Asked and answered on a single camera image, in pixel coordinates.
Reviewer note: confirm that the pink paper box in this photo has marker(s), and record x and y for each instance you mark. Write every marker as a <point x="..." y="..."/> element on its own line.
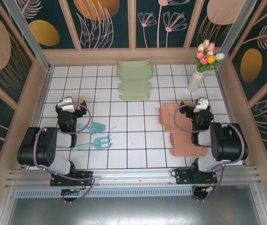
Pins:
<point x="182" y="145"/>

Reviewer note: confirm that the green paper box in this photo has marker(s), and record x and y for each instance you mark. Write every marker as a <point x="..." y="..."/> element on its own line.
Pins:
<point x="134" y="77"/>

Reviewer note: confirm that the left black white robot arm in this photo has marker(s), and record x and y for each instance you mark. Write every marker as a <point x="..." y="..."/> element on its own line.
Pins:
<point x="44" y="150"/>

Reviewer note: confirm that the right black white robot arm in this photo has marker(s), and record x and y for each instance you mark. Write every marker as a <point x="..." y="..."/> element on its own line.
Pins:
<point x="227" y="145"/>

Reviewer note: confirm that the blue toy shovel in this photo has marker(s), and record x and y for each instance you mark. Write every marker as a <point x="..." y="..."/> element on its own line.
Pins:
<point x="96" y="127"/>

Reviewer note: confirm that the white ribbed vase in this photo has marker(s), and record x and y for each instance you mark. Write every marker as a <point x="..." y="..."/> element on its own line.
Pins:
<point x="195" y="82"/>

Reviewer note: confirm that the blue toy garden fork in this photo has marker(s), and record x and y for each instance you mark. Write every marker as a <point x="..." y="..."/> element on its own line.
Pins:
<point x="101" y="143"/>

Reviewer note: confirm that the artificial tulip bouquet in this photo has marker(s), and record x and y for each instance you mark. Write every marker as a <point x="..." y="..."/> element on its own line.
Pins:
<point x="207" y="58"/>

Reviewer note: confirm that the grey metal sheet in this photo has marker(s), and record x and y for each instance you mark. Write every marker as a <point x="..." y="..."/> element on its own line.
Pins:
<point x="133" y="212"/>

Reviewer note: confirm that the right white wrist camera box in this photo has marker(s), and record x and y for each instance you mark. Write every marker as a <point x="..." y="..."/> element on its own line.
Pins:
<point x="200" y="106"/>

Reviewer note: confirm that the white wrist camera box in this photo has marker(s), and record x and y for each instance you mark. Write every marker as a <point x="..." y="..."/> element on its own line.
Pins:
<point x="67" y="105"/>
<point x="200" y="106"/>

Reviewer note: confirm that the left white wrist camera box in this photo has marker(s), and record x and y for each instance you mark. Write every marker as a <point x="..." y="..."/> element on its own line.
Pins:
<point x="67" y="105"/>

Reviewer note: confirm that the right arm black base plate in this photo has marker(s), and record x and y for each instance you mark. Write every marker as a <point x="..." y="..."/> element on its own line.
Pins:
<point x="185" y="177"/>

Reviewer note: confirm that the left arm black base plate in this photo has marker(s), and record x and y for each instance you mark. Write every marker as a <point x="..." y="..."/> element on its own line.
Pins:
<point x="84" y="178"/>

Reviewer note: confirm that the aluminium corner post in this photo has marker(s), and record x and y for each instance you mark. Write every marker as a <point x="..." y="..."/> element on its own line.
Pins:
<point x="30" y="37"/>
<point x="236" y="35"/>

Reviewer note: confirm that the aluminium front rail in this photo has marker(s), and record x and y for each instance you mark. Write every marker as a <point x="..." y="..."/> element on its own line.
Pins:
<point x="133" y="179"/>

